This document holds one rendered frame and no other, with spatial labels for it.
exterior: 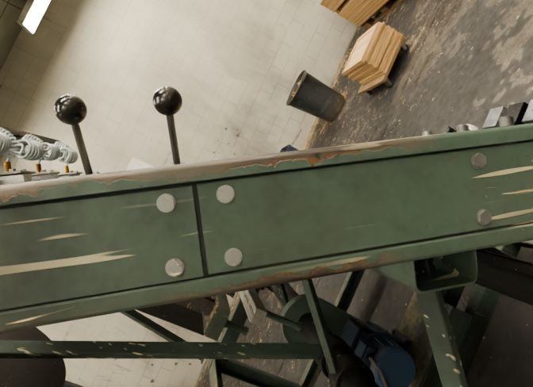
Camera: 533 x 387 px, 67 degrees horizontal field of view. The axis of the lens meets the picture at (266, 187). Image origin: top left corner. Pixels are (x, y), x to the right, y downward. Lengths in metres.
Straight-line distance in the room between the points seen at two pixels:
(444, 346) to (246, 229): 0.32
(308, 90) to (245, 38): 1.65
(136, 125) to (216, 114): 1.16
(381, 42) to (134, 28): 3.69
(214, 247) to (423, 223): 0.19
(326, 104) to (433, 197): 5.00
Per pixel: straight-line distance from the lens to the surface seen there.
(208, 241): 0.33
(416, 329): 1.87
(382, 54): 4.19
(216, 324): 1.95
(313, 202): 0.34
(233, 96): 6.26
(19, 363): 1.63
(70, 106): 0.56
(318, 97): 5.33
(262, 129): 6.24
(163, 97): 0.54
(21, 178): 1.29
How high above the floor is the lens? 1.37
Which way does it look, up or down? 10 degrees down
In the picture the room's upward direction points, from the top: 65 degrees counter-clockwise
